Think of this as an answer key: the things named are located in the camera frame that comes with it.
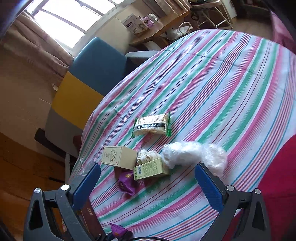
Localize purple snack packet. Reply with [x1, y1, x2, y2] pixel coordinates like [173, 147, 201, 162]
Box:
[118, 170, 138, 196]
[110, 223, 133, 240]

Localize white socks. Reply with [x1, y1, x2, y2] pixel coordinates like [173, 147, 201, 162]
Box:
[136, 150, 161, 166]

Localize dark red gift box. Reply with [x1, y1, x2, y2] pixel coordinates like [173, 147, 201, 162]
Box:
[78, 198, 106, 240]

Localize clear crumpled plastic bag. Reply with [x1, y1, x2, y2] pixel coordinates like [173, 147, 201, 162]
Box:
[161, 141, 227, 177]

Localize cream cardboard box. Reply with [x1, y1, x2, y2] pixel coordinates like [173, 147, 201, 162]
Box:
[101, 146, 138, 170]

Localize green medicine box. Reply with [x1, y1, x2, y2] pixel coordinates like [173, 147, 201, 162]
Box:
[133, 158, 170, 181]

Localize green noodle snack packet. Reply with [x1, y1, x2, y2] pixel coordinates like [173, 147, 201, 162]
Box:
[132, 111, 171, 138]

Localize striped pink green bedspread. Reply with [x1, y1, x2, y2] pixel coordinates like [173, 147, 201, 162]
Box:
[73, 30, 295, 240]

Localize white electric kettle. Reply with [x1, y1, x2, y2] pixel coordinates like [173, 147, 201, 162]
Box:
[165, 22, 193, 41]

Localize pink window curtain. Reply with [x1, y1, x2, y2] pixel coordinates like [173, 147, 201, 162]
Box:
[1, 11, 74, 87]

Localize wooden desk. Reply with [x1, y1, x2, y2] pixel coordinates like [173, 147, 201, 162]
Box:
[129, 10, 191, 50]

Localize white box on sill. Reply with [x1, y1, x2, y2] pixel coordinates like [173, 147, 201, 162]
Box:
[121, 14, 149, 37]

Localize metal folding chair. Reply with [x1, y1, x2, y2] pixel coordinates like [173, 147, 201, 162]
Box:
[189, 1, 233, 30]

